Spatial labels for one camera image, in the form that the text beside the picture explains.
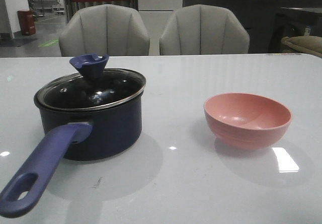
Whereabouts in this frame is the dark grey sideboard counter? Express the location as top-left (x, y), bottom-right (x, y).
top-left (183, 0), bottom-right (321, 53)

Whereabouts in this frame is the glass pot lid blue knob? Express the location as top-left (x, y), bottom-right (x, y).
top-left (34, 53), bottom-right (146, 112)

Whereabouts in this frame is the grey right dining chair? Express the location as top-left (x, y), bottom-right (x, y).
top-left (159, 5), bottom-right (250, 55)

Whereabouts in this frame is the grey left dining chair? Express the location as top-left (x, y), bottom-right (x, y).
top-left (59, 4), bottom-right (150, 57)

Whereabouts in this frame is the grey dining chair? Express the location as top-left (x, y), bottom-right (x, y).
top-left (159, 5), bottom-right (250, 55)
top-left (59, 4), bottom-right (150, 57)

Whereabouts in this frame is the blue saucepan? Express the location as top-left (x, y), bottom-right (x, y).
top-left (1, 93), bottom-right (143, 218)

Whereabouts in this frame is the pink bowl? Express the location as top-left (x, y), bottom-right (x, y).
top-left (204, 93), bottom-right (292, 150)

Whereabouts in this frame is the red bin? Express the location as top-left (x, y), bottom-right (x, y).
top-left (17, 10), bottom-right (36, 35)

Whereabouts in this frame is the beige cushion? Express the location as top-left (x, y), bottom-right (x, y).
top-left (281, 36), bottom-right (321, 58)

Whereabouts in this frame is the white drawer cabinet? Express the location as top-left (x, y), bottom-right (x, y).
top-left (138, 0), bottom-right (183, 55)

